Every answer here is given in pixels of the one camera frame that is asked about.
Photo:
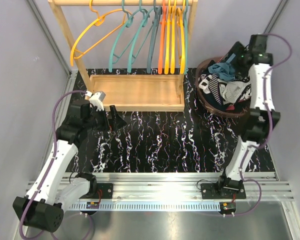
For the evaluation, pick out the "thin-striped black tank top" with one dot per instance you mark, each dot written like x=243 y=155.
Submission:
x=232 y=92

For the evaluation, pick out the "grey-blue hanger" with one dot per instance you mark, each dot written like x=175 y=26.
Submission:
x=154 y=31

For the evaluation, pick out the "blue tank top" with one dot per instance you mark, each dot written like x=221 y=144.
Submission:
x=223 y=68

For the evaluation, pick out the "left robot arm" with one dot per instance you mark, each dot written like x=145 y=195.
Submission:
x=43 y=206

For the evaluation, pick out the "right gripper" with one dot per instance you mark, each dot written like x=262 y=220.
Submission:
x=237 y=49

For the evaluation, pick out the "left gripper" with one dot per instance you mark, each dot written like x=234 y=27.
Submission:
x=116 y=121

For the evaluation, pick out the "orange hanger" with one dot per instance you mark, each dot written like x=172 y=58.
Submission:
x=162 y=38

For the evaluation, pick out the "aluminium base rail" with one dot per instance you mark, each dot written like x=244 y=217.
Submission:
x=149 y=191

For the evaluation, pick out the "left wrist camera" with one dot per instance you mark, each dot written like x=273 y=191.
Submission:
x=96 y=99

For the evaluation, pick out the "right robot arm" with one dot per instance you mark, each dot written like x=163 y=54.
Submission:
x=256 y=63

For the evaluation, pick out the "yellow hanger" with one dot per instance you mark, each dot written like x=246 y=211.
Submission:
x=180 y=14
x=169 y=62
x=99 y=31

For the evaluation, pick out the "wooden clothes rack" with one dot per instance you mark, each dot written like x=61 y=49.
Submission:
x=133 y=92

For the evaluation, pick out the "brown laundry basket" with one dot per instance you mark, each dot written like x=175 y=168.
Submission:
x=208 y=101

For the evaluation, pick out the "black white wide-striped tank top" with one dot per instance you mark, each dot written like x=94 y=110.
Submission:
x=209 y=83

